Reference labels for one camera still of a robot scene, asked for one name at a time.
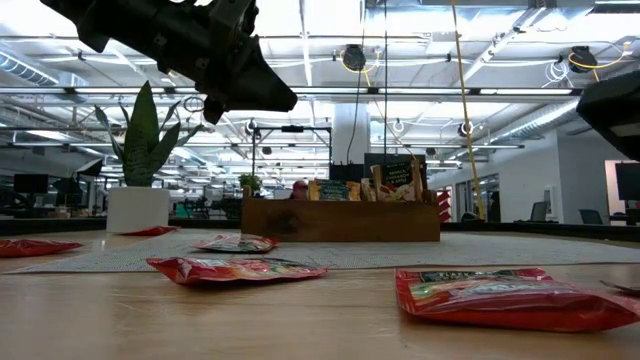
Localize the white building column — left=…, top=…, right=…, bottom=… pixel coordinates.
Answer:
left=332, top=102, right=372, bottom=166

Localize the black frame rig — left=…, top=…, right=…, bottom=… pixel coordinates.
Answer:
left=251, top=124, right=333, bottom=177

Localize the dark office chair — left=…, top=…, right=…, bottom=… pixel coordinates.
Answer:
left=578, top=208, right=605, bottom=226
left=529, top=200, right=550, bottom=224

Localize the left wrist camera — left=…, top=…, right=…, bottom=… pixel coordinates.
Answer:
left=208, top=0, right=260, bottom=40

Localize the wooden tea box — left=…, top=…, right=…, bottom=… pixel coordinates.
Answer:
left=240, top=185, right=442, bottom=244

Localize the grey woven placemat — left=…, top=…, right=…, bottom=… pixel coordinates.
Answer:
left=2, top=229, right=640, bottom=275

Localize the yellow hanging cable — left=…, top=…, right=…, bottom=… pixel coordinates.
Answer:
left=451, top=0, right=486, bottom=221

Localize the black cable reel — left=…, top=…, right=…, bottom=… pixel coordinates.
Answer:
left=567, top=44, right=631, bottom=89
left=341, top=43, right=369, bottom=73

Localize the black computer tower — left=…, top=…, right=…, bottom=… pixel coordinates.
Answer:
left=328, top=163, right=365, bottom=184

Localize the green snake plant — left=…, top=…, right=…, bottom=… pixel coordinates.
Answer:
left=93, top=80, right=206, bottom=189

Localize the black hanging cable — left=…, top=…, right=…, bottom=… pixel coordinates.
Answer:
left=382, top=0, right=389, bottom=156

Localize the white plant pot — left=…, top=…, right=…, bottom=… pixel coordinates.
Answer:
left=105, top=186, right=172, bottom=234

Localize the small green plant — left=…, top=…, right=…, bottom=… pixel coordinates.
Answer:
left=237, top=173, right=264, bottom=196

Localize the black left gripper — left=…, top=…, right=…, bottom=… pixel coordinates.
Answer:
left=159, top=9, right=299, bottom=126

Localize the red distant rack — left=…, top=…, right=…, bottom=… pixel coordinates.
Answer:
left=436, top=188, right=452, bottom=224

